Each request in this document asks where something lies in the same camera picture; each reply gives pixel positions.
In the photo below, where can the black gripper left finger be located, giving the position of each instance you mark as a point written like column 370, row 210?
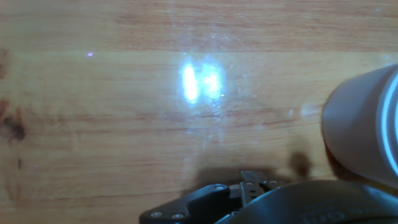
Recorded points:
column 205, row 202

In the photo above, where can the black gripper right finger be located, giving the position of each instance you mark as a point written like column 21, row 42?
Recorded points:
column 267, row 184

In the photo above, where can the white round trash can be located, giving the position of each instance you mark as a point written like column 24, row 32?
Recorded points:
column 354, row 127

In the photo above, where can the glossy wooden board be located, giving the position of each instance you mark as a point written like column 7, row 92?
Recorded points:
column 93, row 124

